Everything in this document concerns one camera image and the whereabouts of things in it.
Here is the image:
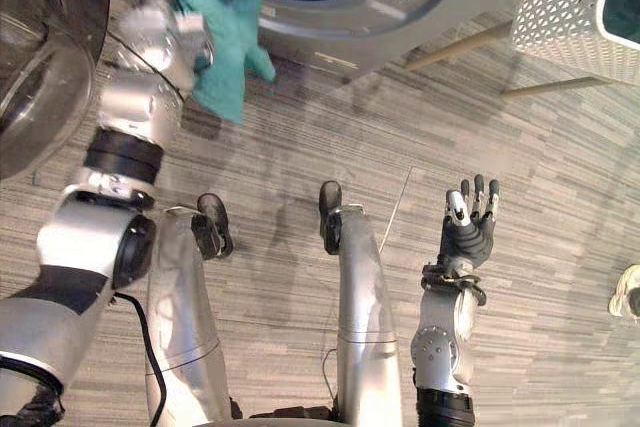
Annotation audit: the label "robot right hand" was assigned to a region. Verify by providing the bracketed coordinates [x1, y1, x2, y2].
[438, 173, 502, 269]

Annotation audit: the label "teal cloth garment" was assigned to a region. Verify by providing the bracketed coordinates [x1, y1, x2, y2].
[175, 0, 278, 125]

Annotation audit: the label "round glass washing machine door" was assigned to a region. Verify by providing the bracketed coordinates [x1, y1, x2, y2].
[0, 0, 112, 182]

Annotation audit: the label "grey washing machine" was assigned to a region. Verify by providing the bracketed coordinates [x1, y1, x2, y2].
[248, 0, 617, 84]

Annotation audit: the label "white perforated laundry basket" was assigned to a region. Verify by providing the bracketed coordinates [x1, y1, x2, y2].
[509, 0, 640, 87]

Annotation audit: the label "silver robot right leg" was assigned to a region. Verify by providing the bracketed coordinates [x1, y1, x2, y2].
[318, 180, 404, 427]

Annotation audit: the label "silver robot leg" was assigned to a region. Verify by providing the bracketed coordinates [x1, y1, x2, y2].
[143, 192, 236, 427]
[318, 180, 404, 427]

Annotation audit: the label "person's shoe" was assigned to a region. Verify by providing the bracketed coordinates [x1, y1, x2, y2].
[607, 263, 640, 319]

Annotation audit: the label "wooden stand leg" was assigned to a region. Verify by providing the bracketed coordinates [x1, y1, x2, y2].
[501, 76, 617, 97]
[404, 20, 516, 72]

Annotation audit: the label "silver robot left leg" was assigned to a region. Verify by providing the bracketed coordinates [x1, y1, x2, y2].
[143, 192, 236, 427]

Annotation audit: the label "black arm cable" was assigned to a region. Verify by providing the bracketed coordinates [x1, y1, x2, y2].
[113, 290, 168, 427]

